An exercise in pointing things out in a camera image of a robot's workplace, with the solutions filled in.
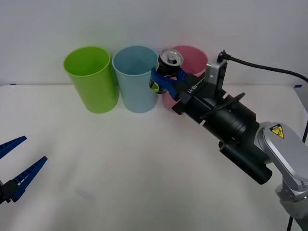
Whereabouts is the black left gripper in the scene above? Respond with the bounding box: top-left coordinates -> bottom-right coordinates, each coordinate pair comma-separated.
0,135 -> 48,205

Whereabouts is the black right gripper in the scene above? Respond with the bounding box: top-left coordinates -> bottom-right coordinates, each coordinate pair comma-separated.
151,68 -> 227,125

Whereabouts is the black drink can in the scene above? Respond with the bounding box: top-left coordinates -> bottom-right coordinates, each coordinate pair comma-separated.
149,49 -> 185,95

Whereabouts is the pink plastic bin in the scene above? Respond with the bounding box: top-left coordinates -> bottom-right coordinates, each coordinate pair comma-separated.
161,45 -> 209,109

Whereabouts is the pale blue plastic bin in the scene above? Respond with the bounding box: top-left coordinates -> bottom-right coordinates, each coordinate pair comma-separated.
112,46 -> 160,114

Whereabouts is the green plastic bin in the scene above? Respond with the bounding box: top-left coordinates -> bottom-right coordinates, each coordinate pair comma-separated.
63,46 -> 119,114

